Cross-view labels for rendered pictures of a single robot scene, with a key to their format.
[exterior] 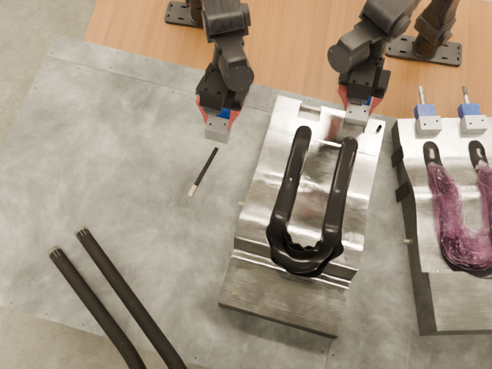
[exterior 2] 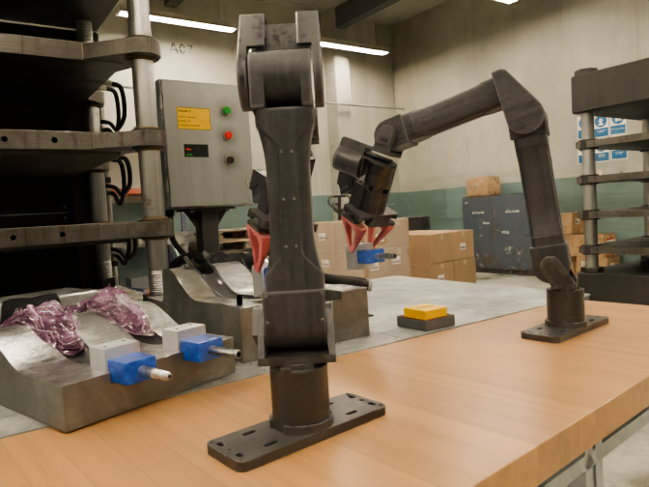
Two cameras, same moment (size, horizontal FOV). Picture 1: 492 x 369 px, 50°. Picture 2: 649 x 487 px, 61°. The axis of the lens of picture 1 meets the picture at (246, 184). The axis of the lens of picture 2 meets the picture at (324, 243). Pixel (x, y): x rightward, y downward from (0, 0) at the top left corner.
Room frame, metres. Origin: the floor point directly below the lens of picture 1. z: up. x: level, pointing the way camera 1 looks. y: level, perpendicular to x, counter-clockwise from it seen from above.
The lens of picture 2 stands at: (1.25, -0.88, 1.03)
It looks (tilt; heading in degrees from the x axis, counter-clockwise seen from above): 3 degrees down; 131
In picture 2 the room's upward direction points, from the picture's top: 3 degrees counter-clockwise
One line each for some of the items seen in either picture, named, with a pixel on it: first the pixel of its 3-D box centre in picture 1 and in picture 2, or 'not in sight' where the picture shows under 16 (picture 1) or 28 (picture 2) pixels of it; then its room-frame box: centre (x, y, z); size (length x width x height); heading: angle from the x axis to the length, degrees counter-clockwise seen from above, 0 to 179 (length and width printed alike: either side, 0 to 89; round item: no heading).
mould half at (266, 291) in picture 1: (305, 208); (244, 296); (0.37, -0.13, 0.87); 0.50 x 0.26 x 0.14; 166
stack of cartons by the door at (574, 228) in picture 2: not in sight; (579, 244); (-0.92, 6.57, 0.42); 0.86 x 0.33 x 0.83; 166
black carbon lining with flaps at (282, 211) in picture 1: (314, 195); (241, 273); (0.38, -0.15, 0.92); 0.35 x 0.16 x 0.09; 166
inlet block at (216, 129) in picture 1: (223, 110); (374, 255); (0.57, 0.05, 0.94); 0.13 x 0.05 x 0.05; 166
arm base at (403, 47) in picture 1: (427, 42); (299, 395); (0.84, -0.46, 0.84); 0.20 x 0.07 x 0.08; 81
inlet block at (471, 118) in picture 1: (468, 109); (137, 369); (0.64, -0.54, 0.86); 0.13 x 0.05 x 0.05; 3
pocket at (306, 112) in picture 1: (308, 115); (324, 301); (0.60, -0.15, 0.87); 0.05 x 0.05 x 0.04; 76
